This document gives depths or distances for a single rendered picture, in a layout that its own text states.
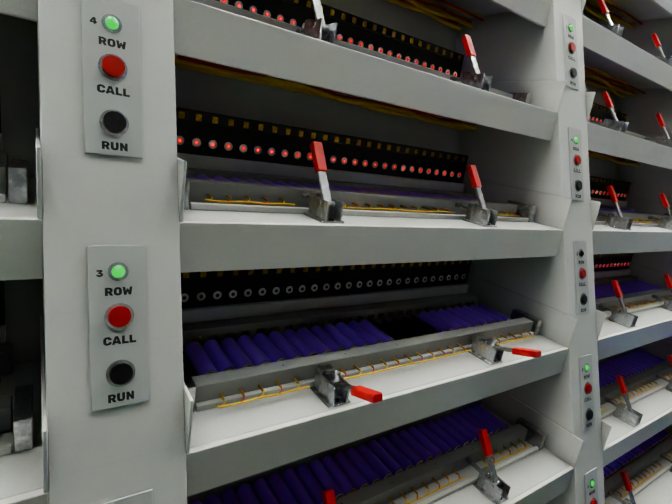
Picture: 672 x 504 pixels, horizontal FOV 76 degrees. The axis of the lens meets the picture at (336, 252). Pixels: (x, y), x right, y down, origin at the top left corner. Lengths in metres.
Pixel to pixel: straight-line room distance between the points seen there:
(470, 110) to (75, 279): 0.51
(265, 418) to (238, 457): 0.04
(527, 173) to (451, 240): 0.30
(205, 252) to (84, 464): 0.18
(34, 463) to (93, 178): 0.22
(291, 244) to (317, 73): 0.18
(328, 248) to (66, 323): 0.24
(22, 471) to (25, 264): 0.15
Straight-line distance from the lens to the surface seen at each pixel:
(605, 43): 1.05
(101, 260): 0.37
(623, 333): 0.98
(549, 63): 0.86
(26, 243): 0.37
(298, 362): 0.49
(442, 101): 0.61
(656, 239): 1.15
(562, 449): 0.86
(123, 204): 0.38
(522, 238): 0.70
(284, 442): 0.45
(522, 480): 0.78
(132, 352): 0.38
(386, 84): 0.55
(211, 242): 0.39
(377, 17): 0.86
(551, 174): 0.81
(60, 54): 0.40
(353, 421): 0.49
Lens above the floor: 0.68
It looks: 1 degrees up
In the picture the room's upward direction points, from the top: 2 degrees counter-clockwise
